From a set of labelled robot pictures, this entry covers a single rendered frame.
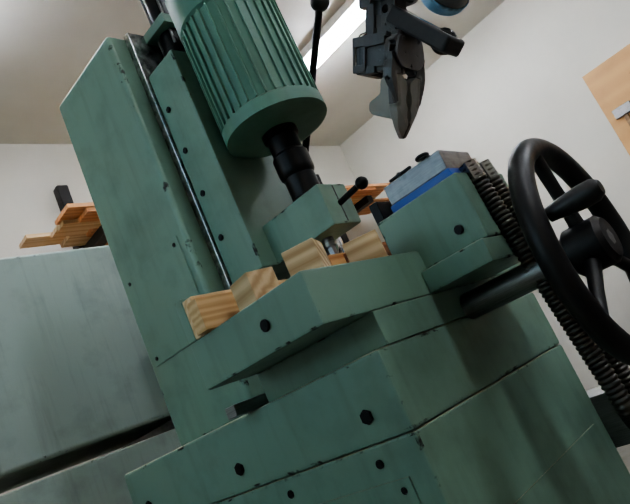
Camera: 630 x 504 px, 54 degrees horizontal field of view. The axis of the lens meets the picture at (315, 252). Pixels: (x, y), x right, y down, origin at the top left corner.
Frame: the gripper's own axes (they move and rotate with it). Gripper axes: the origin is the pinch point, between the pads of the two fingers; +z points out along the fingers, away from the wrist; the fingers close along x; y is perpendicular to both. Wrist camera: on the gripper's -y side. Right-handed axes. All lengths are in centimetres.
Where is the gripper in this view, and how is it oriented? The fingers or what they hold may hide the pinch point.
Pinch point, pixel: (406, 129)
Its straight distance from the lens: 93.8
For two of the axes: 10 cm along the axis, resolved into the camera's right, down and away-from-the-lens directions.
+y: -7.5, -0.5, 6.6
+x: -6.6, 0.9, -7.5
